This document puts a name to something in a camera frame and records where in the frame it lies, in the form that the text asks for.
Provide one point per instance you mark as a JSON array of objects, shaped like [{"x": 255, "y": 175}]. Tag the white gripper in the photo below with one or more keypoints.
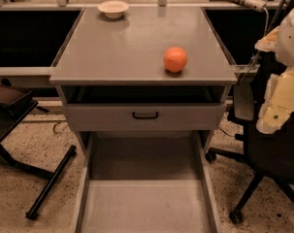
[{"x": 290, "y": 39}]

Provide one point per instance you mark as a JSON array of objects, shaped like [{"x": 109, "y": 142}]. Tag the black office chair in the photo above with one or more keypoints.
[{"x": 268, "y": 155}]

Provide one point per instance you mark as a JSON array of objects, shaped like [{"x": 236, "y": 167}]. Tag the grey drawer cabinet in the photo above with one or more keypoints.
[{"x": 122, "y": 62}]

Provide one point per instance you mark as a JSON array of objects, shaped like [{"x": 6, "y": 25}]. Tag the orange fruit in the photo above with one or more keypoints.
[{"x": 175, "y": 59}]

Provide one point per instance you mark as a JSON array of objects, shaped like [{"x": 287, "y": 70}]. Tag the white bowl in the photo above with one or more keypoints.
[{"x": 113, "y": 9}]

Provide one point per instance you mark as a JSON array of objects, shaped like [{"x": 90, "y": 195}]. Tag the closed grey drawer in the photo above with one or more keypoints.
[{"x": 118, "y": 117}]

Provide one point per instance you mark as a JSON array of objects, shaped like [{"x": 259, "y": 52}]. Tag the open grey drawer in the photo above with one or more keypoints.
[{"x": 145, "y": 185}]

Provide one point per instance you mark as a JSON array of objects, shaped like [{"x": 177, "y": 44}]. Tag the black stand with tray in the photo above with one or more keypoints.
[{"x": 15, "y": 104}]

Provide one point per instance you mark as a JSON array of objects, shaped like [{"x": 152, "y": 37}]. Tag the black drawer handle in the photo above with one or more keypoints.
[{"x": 145, "y": 116}]

